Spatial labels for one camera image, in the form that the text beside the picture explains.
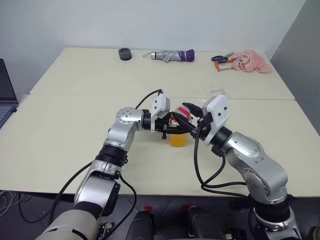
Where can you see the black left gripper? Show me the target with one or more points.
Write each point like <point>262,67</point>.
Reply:
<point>160,127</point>

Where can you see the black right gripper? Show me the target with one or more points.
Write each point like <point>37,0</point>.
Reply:
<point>204,125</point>

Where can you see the clear bottle with orange drink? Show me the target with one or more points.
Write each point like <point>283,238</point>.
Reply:
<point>178,141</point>

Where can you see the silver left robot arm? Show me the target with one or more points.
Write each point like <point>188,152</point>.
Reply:
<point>125,120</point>

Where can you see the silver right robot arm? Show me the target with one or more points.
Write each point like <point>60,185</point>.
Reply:
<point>250,155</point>

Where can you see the folded silver purple umbrella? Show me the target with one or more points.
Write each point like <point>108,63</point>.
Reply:
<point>170,56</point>

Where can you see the red tag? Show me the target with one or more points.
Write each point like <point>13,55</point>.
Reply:
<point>148,208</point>

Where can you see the pink cloth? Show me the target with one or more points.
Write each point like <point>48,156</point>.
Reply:
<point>252,61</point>

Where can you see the dark rounded shape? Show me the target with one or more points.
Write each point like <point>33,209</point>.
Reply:
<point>141,225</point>

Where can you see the dark laptop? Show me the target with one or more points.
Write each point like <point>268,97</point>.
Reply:
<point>6,100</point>

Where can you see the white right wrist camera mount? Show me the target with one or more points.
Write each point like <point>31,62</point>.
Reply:
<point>220,110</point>

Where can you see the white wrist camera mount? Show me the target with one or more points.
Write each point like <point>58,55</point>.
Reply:
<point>220,110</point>
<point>160,103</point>

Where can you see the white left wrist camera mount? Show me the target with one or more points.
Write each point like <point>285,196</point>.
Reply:
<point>160,103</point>

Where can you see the orange frame tool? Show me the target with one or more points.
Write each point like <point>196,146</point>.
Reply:
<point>218,67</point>

